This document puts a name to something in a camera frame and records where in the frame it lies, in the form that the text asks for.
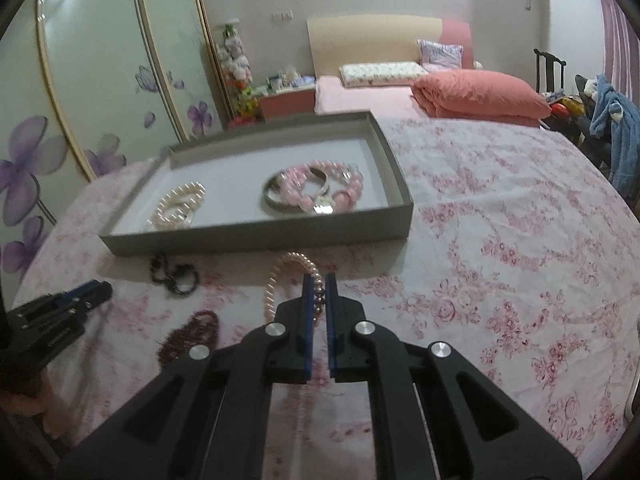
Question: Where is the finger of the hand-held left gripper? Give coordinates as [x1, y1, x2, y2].
[55, 281, 104, 304]
[70, 283, 114, 319]

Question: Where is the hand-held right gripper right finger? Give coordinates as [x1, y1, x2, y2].
[326, 272, 583, 480]

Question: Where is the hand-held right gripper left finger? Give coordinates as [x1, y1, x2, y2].
[57, 275, 317, 480]

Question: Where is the pink pearl necklace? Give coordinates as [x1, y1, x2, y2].
[262, 251, 328, 322]

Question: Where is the white pearl bracelet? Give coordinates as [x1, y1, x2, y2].
[147, 181, 207, 232]

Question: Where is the silver bangle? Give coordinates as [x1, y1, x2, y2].
[262, 169, 332, 217]

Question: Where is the pink bead bracelet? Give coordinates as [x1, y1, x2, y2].
[277, 159, 366, 213]

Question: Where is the grey cardboard tray box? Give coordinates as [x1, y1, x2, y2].
[99, 111, 415, 258]

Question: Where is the person's left hand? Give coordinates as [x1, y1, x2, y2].
[0, 364, 71, 419]

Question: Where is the pink floral tablecloth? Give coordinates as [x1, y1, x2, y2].
[10, 115, 640, 480]

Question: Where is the frosted floral wardrobe door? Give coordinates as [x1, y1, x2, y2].
[135, 0, 226, 143]
[0, 0, 97, 301]
[37, 0, 188, 181]

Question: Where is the pink nightstand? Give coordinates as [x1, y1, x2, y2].
[257, 85, 317, 121]

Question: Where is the bed with pink sheet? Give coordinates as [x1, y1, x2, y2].
[314, 75, 542, 127]

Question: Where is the white patterned pillow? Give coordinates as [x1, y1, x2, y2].
[339, 61, 431, 87]

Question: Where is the folded pink quilt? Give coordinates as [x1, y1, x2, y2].
[411, 70, 552, 122]

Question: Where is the beige and pink headboard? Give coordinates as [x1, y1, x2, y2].
[306, 14, 473, 78]

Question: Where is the lilac patterned pillow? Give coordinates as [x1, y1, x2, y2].
[417, 39, 464, 68]

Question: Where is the black wooden chair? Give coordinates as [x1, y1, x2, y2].
[532, 48, 567, 94]

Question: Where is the blue robe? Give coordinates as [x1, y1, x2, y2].
[589, 74, 640, 194]

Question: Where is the pink curtain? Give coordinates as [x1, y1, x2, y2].
[595, 0, 640, 92]

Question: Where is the black bead bracelet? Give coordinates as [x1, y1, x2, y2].
[149, 251, 201, 297]

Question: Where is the dark red bead bracelet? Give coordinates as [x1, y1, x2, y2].
[156, 310, 221, 368]

